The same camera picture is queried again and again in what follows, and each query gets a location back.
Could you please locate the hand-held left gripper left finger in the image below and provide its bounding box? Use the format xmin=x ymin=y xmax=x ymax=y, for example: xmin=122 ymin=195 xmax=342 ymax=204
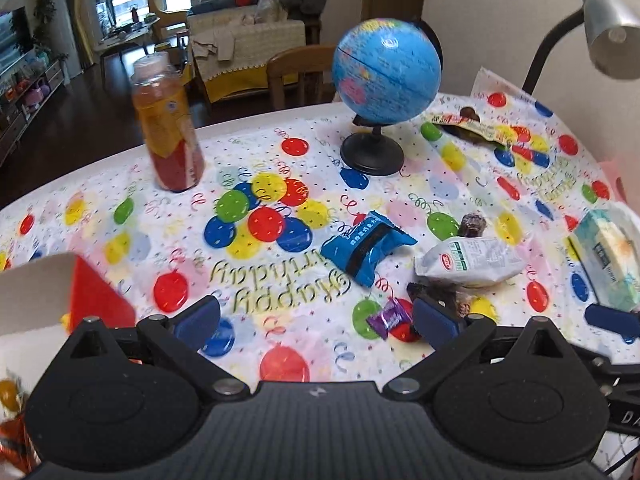
xmin=65 ymin=296 xmax=251 ymax=405

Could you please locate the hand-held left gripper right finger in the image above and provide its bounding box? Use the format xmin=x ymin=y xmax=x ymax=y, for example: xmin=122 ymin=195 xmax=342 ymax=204
xmin=380 ymin=296 xmax=571 ymax=403

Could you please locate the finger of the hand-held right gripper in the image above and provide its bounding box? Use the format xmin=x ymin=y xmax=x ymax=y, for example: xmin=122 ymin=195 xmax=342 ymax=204
xmin=570 ymin=302 xmax=640 ymax=363

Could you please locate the purple candy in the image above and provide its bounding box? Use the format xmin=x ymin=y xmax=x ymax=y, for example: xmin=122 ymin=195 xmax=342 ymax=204
xmin=365 ymin=297 xmax=412 ymax=341

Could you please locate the white snack packet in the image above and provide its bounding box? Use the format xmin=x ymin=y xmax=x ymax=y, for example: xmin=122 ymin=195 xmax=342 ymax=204
xmin=414 ymin=236 xmax=526 ymax=288

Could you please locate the blue snack packet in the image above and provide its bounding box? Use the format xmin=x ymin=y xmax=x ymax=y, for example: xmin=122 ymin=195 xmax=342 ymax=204
xmin=320 ymin=211 xmax=418 ymax=288

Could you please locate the red cardboard box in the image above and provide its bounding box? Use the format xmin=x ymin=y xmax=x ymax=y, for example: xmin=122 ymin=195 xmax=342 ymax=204
xmin=0 ymin=252 xmax=137 ymax=480

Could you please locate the red-brown foil snack packet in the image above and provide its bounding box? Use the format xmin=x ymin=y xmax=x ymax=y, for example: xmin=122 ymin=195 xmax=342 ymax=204
xmin=0 ymin=415 xmax=41 ymax=476

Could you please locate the soft tissue pack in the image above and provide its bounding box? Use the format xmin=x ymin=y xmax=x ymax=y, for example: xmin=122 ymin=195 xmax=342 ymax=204
xmin=567 ymin=202 xmax=640 ymax=313

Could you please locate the brown wrapped candy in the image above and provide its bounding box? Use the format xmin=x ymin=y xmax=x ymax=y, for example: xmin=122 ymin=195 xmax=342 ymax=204
xmin=457 ymin=212 xmax=488 ymax=238

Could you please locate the balloon printed tablecloth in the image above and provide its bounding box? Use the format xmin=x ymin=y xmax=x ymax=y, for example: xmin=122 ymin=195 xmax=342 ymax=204
xmin=0 ymin=67 xmax=640 ymax=480

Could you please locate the dark yellow-edged wrapper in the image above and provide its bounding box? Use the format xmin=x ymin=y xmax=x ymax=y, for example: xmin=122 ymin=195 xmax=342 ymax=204
xmin=430 ymin=112 xmax=516 ymax=148

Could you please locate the orange drink bottle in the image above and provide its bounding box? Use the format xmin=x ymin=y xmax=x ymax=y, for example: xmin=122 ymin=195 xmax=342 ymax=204
xmin=131 ymin=51 xmax=206 ymax=193

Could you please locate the blue desk globe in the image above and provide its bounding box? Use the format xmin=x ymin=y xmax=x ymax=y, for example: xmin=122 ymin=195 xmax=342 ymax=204
xmin=332 ymin=17 xmax=443 ymax=177

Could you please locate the wooden chair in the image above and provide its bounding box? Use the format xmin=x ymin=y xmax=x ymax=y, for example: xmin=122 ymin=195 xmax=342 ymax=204
xmin=266 ymin=45 xmax=341 ymax=111

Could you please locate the dark television cabinet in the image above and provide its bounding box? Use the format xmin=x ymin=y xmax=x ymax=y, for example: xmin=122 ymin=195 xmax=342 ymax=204
xmin=0 ymin=57 xmax=66 ymax=166

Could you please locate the beige garment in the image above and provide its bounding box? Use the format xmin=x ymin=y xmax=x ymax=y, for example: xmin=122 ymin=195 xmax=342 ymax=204
xmin=192 ymin=27 xmax=236 ymax=61

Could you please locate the sofa with cream cover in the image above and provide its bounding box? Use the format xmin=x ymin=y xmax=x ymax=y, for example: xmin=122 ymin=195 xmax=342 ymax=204
xmin=187 ymin=7 xmax=307 ymax=103

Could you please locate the wooden coffee table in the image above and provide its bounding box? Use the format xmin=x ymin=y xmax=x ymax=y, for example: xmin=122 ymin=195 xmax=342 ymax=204
xmin=95 ymin=22 xmax=153 ymax=68

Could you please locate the silver desk lamp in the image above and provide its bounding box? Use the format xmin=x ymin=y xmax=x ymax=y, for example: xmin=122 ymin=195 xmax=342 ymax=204
xmin=521 ymin=0 xmax=640 ymax=96

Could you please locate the wooden armchair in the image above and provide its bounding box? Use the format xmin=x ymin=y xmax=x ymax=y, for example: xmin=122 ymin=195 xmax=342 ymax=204
xmin=145 ymin=0 xmax=188 ymax=41

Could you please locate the white tower air conditioner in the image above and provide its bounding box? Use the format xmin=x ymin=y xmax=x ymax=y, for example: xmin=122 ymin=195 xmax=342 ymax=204
xmin=45 ymin=0 xmax=83 ymax=78

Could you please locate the flat television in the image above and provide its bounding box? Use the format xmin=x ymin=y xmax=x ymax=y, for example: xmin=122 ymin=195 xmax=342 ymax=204
xmin=0 ymin=7 xmax=33 ymax=73

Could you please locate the green house plant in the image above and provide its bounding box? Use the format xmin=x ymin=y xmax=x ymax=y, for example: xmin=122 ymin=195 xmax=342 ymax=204
xmin=32 ymin=0 xmax=56 ymax=26

